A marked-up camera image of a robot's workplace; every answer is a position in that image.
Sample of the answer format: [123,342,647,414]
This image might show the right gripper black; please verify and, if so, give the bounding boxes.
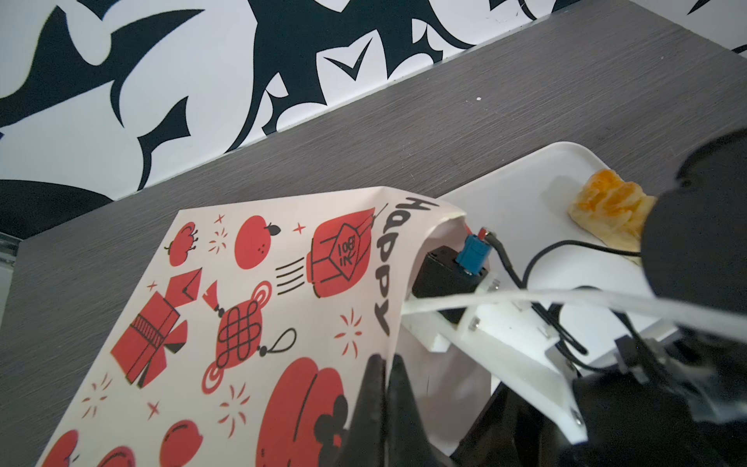
[451,330,746,466]

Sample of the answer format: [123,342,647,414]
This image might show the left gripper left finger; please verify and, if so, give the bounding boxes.
[336,354,386,467]

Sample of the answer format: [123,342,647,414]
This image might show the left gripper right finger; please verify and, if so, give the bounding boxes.
[386,354,440,467]

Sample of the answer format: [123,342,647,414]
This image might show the red white paper bag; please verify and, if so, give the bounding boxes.
[38,187,469,466]

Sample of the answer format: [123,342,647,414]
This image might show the twisted fake bread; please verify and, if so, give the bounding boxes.
[567,169,658,253]

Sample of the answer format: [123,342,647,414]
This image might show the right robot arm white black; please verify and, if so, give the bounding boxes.
[452,130,746,466]

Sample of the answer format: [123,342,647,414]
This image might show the white plastic tray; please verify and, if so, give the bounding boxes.
[442,142,679,367]

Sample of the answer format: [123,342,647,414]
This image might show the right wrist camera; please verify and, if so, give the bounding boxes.
[412,229,492,299]

